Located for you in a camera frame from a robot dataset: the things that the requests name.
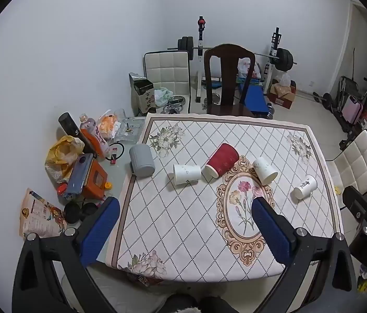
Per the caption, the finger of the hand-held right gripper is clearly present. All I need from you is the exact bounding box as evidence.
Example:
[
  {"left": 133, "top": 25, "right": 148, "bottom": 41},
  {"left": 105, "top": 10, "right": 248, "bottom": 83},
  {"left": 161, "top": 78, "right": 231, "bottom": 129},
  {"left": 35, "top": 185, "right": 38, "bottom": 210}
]
[{"left": 342, "top": 185, "right": 367, "bottom": 224}]

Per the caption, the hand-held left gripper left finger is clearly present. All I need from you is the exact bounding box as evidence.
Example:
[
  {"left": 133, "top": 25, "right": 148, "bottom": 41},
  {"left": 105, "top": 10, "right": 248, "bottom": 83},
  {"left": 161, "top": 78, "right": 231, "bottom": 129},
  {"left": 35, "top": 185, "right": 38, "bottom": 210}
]
[{"left": 12, "top": 197, "right": 121, "bottom": 313}]

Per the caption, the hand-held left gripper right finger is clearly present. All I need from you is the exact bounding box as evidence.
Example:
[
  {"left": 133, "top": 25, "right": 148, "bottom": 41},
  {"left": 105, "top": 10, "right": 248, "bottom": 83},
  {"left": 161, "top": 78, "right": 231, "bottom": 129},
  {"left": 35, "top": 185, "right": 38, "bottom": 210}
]
[{"left": 251, "top": 197, "right": 357, "bottom": 313}]

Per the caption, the white cup with black print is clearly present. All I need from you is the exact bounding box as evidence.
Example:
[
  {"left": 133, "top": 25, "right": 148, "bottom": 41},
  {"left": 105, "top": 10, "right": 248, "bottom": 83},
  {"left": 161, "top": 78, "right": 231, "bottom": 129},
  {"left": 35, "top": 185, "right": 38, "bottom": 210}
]
[{"left": 293, "top": 175, "right": 318, "bottom": 200}]

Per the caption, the speckled white paper cup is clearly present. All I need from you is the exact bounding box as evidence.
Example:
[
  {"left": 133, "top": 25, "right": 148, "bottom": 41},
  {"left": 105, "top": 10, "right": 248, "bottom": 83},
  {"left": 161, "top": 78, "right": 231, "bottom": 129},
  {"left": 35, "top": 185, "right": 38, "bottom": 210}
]
[{"left": 252, "top": 157, "right": 279, "bottom": 184}]

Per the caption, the grey cup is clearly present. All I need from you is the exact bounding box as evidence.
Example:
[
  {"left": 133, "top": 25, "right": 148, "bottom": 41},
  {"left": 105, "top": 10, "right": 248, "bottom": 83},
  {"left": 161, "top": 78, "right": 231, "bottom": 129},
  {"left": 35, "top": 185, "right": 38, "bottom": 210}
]
[{"left": 129, "top": 144, "right": 157, "bottom": 178}]

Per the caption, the red ribbed paper cup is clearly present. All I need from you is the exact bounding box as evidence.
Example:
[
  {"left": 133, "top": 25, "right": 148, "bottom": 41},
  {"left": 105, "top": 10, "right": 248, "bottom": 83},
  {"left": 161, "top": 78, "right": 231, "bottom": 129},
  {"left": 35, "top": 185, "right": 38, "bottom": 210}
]
[{"left": 204, "top": 143, "right": 240, "bottom": 180}]

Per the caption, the plain white paper cup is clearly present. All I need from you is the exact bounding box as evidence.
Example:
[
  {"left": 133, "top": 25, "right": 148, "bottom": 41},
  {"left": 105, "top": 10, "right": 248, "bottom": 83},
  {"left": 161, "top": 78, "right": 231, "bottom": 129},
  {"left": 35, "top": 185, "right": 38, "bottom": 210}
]
[{"left": 173, "top": 164, "right": 202, "bottom": 186}]

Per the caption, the black round lid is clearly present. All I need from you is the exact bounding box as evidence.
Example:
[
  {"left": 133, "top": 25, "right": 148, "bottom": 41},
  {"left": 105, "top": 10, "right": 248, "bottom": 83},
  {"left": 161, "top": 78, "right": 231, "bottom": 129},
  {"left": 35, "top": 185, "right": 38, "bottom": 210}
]
[{"left": 64, "top": 201, "right": 81, "bottom": 224}]

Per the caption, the white padded chair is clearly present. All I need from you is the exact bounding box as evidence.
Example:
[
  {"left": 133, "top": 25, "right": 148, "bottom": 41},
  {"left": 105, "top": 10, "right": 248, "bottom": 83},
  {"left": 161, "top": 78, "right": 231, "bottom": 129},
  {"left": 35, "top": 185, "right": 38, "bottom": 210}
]
[
  {"left": 325, "top": 129, "right": 367, "bottom": 210},
  {"left": 143, "top": 50, "right": 192, "bottom": 115}
]

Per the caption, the orange box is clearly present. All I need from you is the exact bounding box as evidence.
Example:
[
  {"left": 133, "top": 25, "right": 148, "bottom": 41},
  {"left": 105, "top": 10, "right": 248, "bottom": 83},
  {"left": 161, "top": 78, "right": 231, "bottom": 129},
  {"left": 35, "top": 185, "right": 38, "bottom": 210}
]
[{"left": 81, "top": 159, "right": 110, "bottom": 200}]

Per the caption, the colourful printed leaflet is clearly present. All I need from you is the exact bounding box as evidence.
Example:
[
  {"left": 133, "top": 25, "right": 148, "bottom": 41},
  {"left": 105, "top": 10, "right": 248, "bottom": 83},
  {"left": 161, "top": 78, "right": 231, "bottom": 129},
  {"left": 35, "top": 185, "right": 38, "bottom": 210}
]
[{"left": 19, "top": 188, "right": 69, "bottom": 239}]

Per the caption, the floral diamond pattern tablecloth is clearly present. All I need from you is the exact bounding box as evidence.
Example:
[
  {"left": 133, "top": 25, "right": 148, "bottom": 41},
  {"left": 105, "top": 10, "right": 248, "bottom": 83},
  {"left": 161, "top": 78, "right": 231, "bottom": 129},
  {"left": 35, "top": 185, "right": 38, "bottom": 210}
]
[{"left": 105, "top": 112, "right": 346, "bottom": 283}]

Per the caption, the yellow plastic bag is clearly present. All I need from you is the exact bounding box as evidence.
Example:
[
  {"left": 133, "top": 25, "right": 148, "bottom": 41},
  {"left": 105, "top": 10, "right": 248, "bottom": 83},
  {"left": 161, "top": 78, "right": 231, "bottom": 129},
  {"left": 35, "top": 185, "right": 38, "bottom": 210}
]
[{"left": 45, "top": 136, "right": 85, "bottom": 184}]

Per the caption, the pink suitcase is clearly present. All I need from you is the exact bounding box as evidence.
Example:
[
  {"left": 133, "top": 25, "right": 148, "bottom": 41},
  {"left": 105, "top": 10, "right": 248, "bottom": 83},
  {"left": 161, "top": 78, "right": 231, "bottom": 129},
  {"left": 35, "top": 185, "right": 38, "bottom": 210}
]
[{"left": 341, "top": 96, "right": 364, "bottom": 125}]

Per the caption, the pink drink bottle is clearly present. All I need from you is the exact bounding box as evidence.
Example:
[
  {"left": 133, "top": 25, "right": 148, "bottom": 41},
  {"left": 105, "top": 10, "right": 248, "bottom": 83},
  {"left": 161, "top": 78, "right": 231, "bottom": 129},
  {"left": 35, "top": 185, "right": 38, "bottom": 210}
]
[{"left": 79, "top": 113, "right": 110, "bottom": 154}]

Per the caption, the clear glass tray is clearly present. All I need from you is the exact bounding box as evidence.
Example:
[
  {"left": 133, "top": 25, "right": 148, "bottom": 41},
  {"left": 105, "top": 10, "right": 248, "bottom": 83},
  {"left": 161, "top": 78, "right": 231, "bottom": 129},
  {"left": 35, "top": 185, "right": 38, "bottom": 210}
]
[{"left": 113, "top": 117, "right": 145, "bottom": 145}]

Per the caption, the orange snack bag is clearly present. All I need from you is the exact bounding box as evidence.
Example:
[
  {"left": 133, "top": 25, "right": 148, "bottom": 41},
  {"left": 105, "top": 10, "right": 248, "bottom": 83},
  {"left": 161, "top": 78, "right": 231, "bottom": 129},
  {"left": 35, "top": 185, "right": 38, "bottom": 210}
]
[{"left": 97, "top": 111, "right": 122, "bottom": 140}]

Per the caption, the black thermos bottle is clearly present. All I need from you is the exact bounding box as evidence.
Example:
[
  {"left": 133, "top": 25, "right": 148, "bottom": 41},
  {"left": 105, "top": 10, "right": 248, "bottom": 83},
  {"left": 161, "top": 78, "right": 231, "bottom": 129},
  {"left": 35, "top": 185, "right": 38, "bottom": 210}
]
[{"left": 58, "top": 112, "right": 85, "bottom": 145}]

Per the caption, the black dumbbell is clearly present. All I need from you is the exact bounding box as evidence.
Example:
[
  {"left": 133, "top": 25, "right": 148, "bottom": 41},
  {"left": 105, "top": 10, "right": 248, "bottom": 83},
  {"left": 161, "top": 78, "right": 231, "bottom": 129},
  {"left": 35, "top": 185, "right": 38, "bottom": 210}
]
[{"left": 313, "top": 92, "right": 334, "bottom": 109}]

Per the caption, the black folded stroller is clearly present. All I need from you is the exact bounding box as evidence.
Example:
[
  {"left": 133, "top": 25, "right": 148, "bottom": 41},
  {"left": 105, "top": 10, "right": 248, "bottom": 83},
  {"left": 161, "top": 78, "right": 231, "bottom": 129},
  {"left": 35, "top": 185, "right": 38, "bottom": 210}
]
[{"left": 332, "top": 75, "right": 367, "bottom": 131}]

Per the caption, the cardboard box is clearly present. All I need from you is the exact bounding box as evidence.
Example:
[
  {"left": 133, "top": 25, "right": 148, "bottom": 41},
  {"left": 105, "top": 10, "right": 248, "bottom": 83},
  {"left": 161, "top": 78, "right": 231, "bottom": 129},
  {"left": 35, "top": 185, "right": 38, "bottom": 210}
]
[{"left": 266, "top": 83, "right": 297, "bottom": 110}]

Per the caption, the blue weight bench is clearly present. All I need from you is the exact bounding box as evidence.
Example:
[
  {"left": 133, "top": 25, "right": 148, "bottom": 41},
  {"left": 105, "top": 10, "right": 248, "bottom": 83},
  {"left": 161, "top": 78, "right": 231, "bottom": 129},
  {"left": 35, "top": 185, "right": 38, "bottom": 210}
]
[{"left": 238, "top": 83, "right": 269, "bottom": 117}]

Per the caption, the black tea box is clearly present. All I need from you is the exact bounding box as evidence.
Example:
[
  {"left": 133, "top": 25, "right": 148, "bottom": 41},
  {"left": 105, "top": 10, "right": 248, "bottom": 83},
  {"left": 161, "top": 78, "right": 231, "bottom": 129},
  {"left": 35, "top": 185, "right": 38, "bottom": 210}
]
[{"left": 133, "top": 78, "right": 155, "bottom": 117}]

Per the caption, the metal bowl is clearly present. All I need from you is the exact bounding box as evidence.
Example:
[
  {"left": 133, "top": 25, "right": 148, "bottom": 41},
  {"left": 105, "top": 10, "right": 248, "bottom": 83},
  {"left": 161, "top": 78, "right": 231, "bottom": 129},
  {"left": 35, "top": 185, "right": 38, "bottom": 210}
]
[{"left": 163, "top": 95, "right": 187, "bottom": 115}]

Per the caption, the green and white plastic bag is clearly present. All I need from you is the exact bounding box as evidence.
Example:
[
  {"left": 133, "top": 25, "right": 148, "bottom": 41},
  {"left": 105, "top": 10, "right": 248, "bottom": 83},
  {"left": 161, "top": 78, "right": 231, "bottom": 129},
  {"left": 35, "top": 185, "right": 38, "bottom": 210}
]
[{"left": 154, "top": 87, "right": 174, "bottom": 107}]

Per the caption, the dark wooden chair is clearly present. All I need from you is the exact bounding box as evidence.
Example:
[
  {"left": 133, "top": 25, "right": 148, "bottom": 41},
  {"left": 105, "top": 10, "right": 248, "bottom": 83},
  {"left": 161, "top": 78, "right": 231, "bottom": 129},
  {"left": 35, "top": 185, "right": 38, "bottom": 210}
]
[{"left": 203, "top": 43, "right": 256, "bottom": 118}]

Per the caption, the barbell with black plates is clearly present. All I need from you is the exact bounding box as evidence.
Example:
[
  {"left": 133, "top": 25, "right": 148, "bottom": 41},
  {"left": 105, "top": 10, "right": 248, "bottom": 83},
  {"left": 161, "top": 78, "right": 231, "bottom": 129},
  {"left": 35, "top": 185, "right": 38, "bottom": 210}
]
[{"left": 167, "top": 36, "right": 298, "bottom": 72}]

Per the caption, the white bag with red print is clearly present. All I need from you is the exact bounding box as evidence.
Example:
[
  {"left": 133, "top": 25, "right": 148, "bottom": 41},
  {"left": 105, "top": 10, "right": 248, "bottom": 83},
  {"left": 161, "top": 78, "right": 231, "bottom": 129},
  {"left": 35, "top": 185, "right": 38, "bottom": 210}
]
[{"left": 237, "top": 57, "right": 258, "bottom": 79}]

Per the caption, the white barbell rack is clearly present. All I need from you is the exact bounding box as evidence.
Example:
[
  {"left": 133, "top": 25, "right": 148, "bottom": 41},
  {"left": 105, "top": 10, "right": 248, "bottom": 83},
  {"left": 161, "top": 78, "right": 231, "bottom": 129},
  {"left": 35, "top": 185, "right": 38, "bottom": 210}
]
[{"left": 194, "top": 15, "right": 284, "bottom": 102}]

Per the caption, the black cable loop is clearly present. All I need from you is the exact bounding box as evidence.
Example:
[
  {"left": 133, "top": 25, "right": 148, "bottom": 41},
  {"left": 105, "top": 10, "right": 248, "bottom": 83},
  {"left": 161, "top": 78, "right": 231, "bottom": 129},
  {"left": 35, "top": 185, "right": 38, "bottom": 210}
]
[{"left": 107, "top": 142, "right": 125, "bottom": 162}]

